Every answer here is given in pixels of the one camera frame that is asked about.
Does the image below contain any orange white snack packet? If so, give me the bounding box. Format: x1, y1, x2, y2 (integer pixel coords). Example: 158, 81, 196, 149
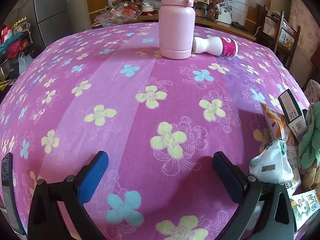
260, 102, 302, 195

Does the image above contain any pink floral tablecloth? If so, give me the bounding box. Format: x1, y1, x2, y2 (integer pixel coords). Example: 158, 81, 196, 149
0, 22, 318, 240

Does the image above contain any low wooden cabinet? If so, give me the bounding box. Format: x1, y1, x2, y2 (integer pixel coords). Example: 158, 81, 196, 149
90, 15, 257, 43

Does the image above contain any grey refrigerator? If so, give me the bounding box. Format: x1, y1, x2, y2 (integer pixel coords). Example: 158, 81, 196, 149
5, 0, 92, 48

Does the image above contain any white plastic bag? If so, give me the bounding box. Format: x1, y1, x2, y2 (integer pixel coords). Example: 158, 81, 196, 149
19, 51, 34, 74

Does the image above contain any white bottle magenta label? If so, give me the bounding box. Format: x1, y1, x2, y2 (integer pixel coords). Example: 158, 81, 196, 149
192, 36, 239, 57

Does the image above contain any dark wooden chair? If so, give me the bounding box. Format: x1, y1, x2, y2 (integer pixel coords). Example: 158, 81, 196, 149
256, 5, 302, 70

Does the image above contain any green print milk carton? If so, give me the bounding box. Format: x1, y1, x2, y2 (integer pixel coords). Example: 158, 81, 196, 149
290, 189, 320, 232

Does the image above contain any white photo print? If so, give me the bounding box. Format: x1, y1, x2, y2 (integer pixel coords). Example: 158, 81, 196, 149
219, 1, 233, 24

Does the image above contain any white green wrapper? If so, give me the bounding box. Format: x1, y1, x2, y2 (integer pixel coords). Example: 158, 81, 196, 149
249, 138, 295, 184

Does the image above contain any black flat strip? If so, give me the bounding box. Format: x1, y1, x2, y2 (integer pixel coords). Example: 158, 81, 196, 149
1, 152, 27, 235

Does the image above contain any small photo print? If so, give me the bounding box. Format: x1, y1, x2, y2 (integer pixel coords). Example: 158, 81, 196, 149
194, 5, 208, 18

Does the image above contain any green towel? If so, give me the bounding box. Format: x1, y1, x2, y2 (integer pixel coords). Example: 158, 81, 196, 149
298, 102, 320, 170

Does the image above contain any dark green box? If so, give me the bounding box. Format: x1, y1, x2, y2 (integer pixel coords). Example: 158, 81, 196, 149
278, 89, 308, 143

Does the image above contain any printed picture panel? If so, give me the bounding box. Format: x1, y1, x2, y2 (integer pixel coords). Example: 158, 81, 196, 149
279, 27, 294, 50

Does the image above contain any clear plastic bags pile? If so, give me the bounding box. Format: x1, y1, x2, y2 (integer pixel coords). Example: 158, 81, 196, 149
92, 5, 160, 28

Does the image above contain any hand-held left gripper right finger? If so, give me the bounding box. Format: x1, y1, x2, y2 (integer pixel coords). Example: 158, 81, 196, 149
213, 151, 295, 240

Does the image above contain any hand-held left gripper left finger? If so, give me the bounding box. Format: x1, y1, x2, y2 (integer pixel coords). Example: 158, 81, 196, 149
27, 151, 109, 240

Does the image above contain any pink water bottle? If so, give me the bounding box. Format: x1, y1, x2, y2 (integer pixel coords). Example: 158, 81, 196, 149
159, 0, 196, 60

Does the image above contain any colourful bags pile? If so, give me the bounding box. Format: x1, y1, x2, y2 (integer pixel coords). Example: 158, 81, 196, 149
0, 25, 33, 60

